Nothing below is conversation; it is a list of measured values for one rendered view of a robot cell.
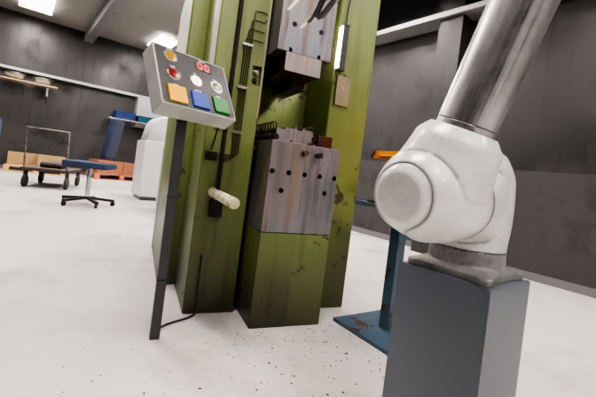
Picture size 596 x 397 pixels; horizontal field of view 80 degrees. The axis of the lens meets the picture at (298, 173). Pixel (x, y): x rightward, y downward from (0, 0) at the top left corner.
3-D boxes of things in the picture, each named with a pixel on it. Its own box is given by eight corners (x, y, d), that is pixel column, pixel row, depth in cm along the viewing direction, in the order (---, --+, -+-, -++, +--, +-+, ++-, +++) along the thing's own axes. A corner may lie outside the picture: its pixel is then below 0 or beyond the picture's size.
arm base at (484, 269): (531, 278, 80) (534, 253, 80) (488, 288, 66) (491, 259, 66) (453, 257, 95) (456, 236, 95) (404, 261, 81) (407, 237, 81)
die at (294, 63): (319, 78, 185) (322, 60, 185) (284, 69, 177) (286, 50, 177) (288, 91, 223) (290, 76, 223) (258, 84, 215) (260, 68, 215)
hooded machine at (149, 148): (169, 198, 676) (179, 122, 676) (182, 202, 625) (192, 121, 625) (128, 195, 631) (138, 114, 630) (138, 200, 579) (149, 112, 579)
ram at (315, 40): (344, 66, 190) (353, -8, 190) (277, 48, 175) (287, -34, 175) (309, 81, 229) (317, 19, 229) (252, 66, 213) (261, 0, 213)
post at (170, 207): (159, 339, 150) (192, 84, 150) (149, 340, 148) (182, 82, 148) (159, 335, 154) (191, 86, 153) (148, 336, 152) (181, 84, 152)
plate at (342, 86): (348, 107, 207) (351, 78, 207) (334, 104, 203) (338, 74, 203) (346, 107, 208) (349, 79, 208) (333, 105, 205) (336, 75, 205)
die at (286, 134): (310, 146, 185) (313, 130, 185) (275, 140, 177) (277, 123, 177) (281, 147, 223) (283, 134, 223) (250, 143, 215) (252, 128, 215)
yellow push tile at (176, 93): (189, 103, 136) (186, 87, 138) (171, 99, 130) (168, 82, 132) (186, 106, 137) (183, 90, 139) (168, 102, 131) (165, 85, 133)
